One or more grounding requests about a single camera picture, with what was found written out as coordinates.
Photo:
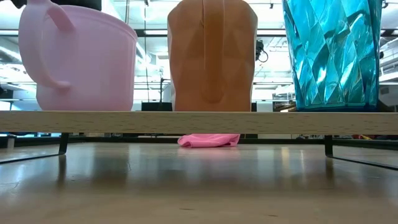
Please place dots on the pink plastic mug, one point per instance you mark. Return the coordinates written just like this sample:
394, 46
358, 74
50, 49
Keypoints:
84, 68

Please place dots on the orange faceted mug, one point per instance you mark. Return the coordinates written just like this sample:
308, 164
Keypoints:
211, 62

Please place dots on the blue faceted transparent cup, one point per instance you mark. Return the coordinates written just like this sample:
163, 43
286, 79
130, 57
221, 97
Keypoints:
334, 59

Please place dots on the black metal shelf leg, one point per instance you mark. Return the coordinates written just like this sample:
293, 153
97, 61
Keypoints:
328, 144
63, 143

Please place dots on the light wooden shelf board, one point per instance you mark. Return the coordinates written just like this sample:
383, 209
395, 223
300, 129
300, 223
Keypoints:
199, 123

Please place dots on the white light strip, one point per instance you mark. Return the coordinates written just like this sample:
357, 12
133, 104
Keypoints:
155, 32
272, 32

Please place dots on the row of black panels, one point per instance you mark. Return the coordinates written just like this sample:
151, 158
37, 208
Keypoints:
156, 106

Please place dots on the pink cloth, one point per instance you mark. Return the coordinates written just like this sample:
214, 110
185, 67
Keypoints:
210, 140

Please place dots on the thin black background frame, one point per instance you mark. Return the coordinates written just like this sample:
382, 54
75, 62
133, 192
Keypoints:
161, 90

